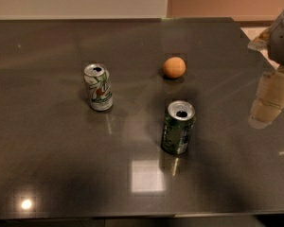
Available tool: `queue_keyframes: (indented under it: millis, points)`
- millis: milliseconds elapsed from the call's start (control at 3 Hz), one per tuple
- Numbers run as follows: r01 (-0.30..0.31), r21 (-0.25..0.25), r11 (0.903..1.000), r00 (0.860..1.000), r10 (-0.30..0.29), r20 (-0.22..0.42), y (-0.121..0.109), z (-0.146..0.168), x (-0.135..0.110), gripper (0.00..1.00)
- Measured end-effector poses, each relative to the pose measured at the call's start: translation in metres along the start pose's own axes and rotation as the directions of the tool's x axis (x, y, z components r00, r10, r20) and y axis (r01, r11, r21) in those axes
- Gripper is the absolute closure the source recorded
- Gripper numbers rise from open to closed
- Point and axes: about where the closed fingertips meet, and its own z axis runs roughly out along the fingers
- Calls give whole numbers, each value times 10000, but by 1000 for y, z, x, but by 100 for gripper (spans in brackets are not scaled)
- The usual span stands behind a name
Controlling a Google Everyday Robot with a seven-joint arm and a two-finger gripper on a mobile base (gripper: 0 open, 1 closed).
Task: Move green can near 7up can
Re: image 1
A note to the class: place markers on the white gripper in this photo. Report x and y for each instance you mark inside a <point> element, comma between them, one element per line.
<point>283,40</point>

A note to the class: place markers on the green soda can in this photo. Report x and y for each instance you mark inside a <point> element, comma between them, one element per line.
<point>179,120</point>

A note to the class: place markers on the white 7up can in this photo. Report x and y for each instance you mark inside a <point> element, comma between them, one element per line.
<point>98,86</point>

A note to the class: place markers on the brown egg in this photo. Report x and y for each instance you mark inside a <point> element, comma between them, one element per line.
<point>174,67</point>

